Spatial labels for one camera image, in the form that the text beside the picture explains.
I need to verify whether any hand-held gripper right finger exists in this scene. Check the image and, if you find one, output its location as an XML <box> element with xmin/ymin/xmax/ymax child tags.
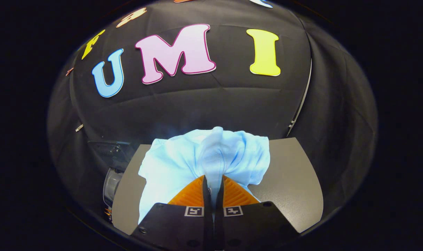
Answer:
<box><xmin>214</xmin><ymin>175</ymin><xmax>300</xmax><ymax>251</ymax></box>

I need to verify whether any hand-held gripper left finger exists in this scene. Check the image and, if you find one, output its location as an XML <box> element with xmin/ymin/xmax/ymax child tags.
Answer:
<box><xmin>131</xmin><ymin>175</ymin><xmax>213</xmax><ymax>251</ymax></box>

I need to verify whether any light blue shirt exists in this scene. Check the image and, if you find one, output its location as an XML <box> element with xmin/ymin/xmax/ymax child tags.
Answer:
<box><xmin>138</xmin><ymin>126</ymin><xmax>270</xmax><ymax>223</ymax></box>

